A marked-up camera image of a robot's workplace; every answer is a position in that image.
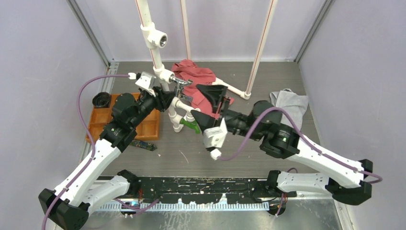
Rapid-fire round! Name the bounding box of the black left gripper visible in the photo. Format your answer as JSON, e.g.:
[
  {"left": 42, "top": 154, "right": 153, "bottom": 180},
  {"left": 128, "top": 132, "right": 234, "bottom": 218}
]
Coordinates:
[{"left": 129, "top": 86, "right": 175, "bottom": 128}]

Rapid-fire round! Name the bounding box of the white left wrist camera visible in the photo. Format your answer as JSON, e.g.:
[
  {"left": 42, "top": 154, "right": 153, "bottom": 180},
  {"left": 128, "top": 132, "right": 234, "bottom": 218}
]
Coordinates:
[{"left": 128, "top": 71, "right": 156, "bottom": 97}]

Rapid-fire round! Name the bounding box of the orange compartment tray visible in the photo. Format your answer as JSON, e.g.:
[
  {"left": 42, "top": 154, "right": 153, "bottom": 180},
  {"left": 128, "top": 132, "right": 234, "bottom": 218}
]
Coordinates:
[{"left": 86, "top": 92, "right": 161, "bottom": 147}]

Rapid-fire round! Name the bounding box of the grey cloth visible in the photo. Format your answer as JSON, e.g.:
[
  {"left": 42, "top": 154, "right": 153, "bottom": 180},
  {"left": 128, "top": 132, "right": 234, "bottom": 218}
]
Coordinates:
[{"left": 270, "top": 88, "right": 309, "bottom": 130}]

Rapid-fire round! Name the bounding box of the white PVC pipe frame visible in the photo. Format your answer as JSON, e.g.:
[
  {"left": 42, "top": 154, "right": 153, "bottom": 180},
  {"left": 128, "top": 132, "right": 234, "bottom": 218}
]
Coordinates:
[{"left": 135, "top": 0, "right": 279, "bottom": 133}]

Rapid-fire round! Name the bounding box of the chrome water faucet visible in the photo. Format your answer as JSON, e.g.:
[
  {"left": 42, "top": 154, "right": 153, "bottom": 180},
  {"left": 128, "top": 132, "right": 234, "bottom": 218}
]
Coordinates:
[{"left": 170, "top": 76, "right": 193, "bottom": 103}]

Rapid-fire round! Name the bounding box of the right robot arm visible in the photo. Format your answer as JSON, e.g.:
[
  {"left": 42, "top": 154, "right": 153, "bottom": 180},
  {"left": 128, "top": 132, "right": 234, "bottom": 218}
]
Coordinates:
[{"left": 192, "top": 84, "right": 373, "bottom": 206}]

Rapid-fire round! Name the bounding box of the green plastic faucet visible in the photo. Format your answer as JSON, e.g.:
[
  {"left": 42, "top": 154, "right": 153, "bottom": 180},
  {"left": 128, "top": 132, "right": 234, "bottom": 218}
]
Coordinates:
[{"left": 180, "top": 118, "right": 201, "bottom": 134}]

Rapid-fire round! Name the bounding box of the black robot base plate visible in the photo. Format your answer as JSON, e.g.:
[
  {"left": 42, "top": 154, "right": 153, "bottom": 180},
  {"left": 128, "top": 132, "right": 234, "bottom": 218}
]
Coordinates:
[{"left": 119, "top": 177, "right": 282, "bottom": 204}]

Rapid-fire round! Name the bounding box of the red cloth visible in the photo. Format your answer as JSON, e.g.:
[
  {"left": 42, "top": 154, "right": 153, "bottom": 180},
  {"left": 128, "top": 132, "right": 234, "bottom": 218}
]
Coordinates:
[{"left": 171, "top": 59, "right": 219, "bottom": 118}]

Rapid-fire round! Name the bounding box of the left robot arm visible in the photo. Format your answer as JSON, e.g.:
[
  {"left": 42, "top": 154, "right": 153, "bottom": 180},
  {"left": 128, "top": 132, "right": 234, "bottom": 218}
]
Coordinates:
[{"left": 38, "top": 86, "right": 174, "bottom": 230}]

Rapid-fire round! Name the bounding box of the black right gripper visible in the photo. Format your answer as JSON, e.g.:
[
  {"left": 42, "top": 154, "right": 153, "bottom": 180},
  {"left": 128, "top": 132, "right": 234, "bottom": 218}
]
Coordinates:
[{"left": 191, "top": 81, "right": 264, "bottom": 140}]

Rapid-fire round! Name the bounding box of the unrolled dark patterned necktie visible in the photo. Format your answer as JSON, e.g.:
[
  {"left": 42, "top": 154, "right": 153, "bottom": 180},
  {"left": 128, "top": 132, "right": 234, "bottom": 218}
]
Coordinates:
[{"left": 130, "top": 139, "right": 157, "bottom": 151}]

